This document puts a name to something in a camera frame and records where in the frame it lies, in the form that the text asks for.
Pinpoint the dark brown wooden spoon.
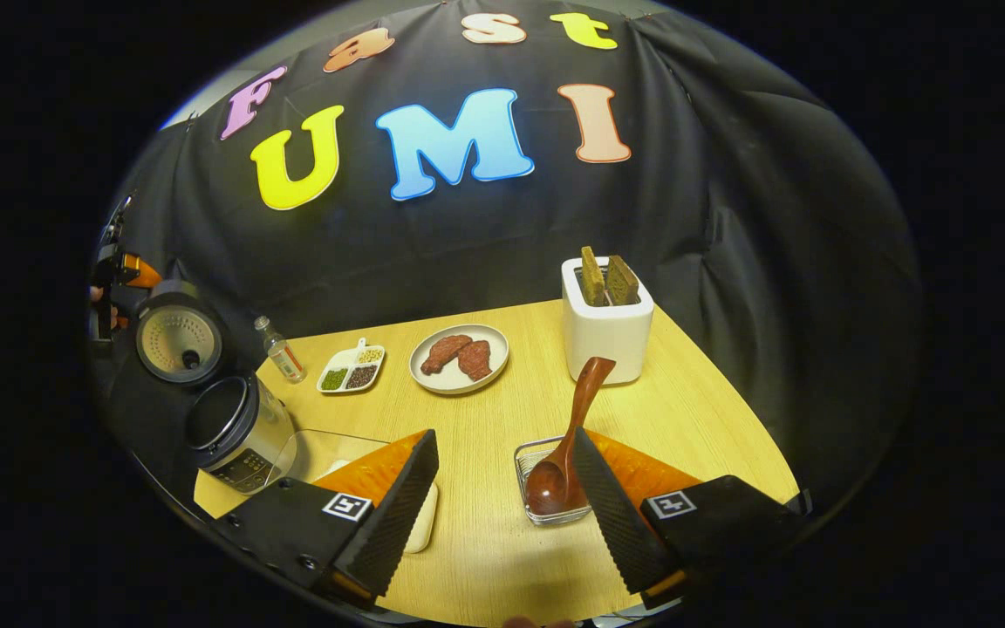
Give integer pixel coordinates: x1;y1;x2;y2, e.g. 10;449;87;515
524;357;617;517

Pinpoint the white divided bean dish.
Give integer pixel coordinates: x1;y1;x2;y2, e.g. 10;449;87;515
317;338;386;395

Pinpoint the metal wire chopstick holder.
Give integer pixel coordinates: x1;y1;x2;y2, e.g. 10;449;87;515
514;436;595;527

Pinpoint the silver black rice cooker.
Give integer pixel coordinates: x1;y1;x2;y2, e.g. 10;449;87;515
134;279;298;496

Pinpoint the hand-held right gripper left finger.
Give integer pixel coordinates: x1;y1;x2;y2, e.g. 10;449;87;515
210;427;440;607

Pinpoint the white toaster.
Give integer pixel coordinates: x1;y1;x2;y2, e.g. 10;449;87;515
561;256;655;386

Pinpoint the red meat piece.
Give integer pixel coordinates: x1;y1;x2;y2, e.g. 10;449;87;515
420;334;474;376
457;340;493;381

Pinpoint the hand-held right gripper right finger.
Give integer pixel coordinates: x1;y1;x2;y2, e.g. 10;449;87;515
572;427;804;610

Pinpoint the clear rice container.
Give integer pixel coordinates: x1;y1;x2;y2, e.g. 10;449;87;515
271;429;440;555

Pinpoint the small clear glass bottle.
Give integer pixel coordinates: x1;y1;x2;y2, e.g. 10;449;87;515
254;316;307;385

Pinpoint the white round plate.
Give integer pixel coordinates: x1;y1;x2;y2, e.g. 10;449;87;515
409;324;510;396

